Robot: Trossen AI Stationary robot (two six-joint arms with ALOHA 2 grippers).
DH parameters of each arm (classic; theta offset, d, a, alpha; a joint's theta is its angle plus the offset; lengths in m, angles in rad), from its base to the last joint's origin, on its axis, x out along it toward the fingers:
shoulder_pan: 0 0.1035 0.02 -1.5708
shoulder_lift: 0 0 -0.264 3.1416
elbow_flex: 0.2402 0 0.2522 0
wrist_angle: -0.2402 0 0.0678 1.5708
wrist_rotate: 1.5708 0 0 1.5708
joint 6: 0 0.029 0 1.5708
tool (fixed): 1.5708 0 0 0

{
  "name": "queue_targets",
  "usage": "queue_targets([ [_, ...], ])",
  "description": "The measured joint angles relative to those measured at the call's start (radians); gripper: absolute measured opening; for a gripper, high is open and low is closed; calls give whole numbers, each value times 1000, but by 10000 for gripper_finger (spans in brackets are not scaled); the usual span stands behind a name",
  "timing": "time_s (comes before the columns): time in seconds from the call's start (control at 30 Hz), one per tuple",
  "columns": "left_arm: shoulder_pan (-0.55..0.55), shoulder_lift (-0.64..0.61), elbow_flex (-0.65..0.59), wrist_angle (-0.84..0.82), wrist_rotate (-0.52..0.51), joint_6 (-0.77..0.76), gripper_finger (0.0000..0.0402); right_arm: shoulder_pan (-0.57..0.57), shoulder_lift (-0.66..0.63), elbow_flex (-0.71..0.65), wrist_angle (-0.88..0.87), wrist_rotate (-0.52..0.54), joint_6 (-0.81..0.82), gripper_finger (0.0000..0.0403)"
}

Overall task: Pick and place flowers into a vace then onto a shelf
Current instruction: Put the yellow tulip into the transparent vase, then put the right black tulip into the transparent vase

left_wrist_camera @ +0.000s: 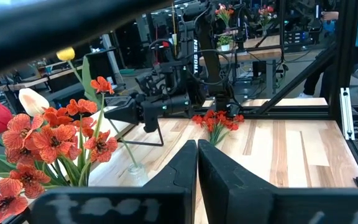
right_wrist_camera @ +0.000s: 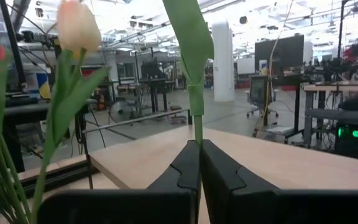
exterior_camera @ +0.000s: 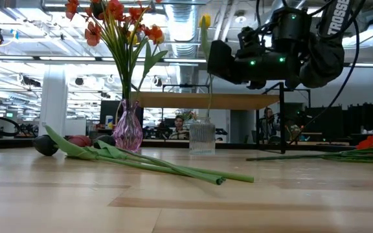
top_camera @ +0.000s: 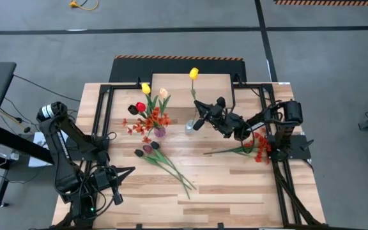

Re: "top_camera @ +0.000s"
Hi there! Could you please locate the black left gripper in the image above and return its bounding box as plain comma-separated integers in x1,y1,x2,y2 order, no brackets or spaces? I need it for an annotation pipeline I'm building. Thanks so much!
94,165,136,206

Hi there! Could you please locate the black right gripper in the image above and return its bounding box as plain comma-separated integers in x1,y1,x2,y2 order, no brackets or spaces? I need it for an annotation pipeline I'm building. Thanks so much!
192,97,236,138

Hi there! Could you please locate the clear ribbed glass vase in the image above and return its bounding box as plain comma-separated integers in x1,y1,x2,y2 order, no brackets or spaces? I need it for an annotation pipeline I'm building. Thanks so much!
184,120,197,135

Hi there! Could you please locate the yellow artificial tulip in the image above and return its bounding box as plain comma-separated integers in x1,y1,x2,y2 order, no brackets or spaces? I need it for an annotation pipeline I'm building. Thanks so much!
141,82,159,128
188,67,201,124

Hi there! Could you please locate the cream artificial tulip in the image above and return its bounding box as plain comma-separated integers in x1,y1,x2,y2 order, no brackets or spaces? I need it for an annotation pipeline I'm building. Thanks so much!
158,88,172,128

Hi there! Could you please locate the orange artificial flower bunch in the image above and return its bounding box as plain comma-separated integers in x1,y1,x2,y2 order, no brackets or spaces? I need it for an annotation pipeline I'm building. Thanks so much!
121,107,173,144

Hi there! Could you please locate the pink glass vase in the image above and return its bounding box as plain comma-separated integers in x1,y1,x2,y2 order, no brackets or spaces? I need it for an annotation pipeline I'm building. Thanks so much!
153,126,167,139

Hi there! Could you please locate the red artificial tulip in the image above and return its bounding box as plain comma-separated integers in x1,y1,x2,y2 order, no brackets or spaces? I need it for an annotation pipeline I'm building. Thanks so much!
135,102,155,125

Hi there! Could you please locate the small wooden shelf stand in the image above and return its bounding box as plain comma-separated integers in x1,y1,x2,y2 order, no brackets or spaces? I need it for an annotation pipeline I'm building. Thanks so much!
150,72,236,122

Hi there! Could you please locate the maroon artificial tulip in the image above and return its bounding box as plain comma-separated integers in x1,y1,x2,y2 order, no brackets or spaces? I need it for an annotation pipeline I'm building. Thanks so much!
142,145,193,191

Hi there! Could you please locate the red artificial flower bunch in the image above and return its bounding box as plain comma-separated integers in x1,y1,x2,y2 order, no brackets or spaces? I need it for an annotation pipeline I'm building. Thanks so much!
203,127,272,164

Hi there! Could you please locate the hazard striped floor mat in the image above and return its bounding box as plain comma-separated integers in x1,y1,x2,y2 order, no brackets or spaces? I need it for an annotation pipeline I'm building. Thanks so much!
109,54,247,83
273,0,368,6

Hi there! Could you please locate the white printed paper sheet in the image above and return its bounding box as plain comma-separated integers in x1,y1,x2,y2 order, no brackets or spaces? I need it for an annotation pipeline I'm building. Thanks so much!
27,130,54,169

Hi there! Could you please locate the white power strip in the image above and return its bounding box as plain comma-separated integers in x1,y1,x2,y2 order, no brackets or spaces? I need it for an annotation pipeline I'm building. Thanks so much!
0,144,21,162

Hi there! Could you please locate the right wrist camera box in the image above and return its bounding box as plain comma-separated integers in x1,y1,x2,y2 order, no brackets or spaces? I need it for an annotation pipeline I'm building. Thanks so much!
210,107,225,119

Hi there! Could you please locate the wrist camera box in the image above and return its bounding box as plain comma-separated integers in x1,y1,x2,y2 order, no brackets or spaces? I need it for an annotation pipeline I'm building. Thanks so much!
210,107,225,119
95,171,110,186

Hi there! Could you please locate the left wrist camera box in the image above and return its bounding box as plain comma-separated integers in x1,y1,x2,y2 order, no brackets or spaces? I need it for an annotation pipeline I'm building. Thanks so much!
95,171,110,186

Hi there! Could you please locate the black floor cable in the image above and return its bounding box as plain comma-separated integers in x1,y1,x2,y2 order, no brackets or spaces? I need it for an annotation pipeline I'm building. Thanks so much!
12,74,82,103

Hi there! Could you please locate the yellow floor cable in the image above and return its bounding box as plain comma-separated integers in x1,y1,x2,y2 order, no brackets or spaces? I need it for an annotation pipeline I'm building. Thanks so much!
68,0,100,12

